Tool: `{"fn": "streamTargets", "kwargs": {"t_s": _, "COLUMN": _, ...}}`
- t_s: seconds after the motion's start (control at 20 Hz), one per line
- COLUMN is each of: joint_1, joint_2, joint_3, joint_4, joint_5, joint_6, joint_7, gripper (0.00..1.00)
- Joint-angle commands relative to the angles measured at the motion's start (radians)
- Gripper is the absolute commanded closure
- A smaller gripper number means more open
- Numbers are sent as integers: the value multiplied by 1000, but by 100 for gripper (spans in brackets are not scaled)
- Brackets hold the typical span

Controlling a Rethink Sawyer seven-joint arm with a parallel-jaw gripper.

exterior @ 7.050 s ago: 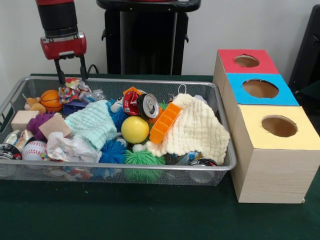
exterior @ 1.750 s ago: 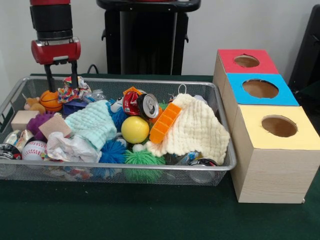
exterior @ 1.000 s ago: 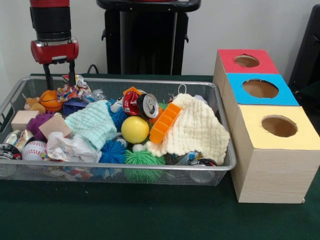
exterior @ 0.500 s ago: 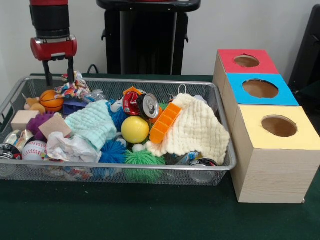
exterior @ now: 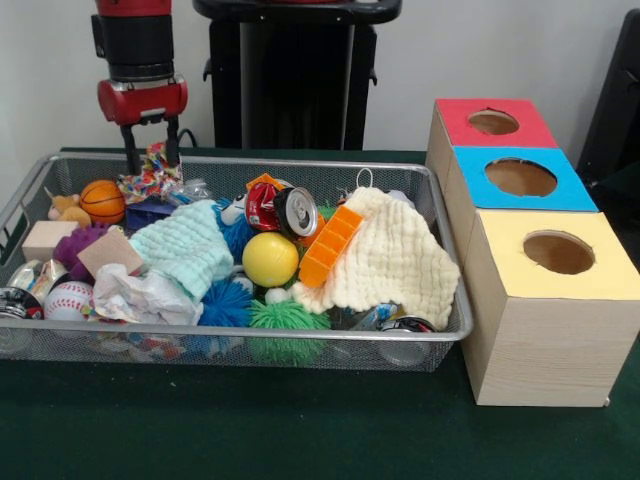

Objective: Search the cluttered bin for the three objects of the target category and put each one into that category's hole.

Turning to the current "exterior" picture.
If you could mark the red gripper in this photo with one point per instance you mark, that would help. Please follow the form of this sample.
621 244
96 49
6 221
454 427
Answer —
142 100

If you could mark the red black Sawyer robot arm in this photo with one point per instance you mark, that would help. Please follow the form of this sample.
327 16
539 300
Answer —
135 45

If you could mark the orange basketball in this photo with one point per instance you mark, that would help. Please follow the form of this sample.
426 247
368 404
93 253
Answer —
102 202

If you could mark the dark green tablecloth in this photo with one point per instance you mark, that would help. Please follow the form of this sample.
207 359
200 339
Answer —
250 430

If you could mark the cream knitted cloth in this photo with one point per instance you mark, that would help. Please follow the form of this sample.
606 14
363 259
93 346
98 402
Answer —
390 260

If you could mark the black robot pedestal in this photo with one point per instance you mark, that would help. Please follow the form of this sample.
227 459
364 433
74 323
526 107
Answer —
300 75

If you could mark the yellow ball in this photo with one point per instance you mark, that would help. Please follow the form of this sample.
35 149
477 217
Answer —
270 260

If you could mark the blue spiky ball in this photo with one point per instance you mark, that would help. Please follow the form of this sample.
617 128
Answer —
225 305

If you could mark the white baseball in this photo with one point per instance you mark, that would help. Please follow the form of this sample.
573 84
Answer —
67 300

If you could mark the white crumpled paper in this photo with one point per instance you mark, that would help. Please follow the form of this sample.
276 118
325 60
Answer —
145 297

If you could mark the wooden box with three holes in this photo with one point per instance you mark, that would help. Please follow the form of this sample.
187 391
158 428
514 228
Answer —
545 350

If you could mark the shallow mesh bin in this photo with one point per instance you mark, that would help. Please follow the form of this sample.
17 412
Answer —
300 350

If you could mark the multicoloured patterned cloth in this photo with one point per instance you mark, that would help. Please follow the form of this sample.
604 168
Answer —
150 182

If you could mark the green covered side table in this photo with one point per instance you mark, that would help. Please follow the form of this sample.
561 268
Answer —
625 185

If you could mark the orange plastic brick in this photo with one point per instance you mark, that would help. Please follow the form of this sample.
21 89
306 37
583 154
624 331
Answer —
325 250

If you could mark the green spiky ball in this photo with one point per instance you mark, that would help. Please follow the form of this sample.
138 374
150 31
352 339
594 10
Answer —
285 317

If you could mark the black chair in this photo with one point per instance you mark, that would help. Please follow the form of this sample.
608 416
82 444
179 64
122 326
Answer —
620 100

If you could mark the mint knitted cloth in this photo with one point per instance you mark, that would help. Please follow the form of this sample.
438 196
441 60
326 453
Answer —
185 245

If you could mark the black drinks can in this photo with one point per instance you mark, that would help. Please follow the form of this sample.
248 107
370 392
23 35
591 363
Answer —
295 215

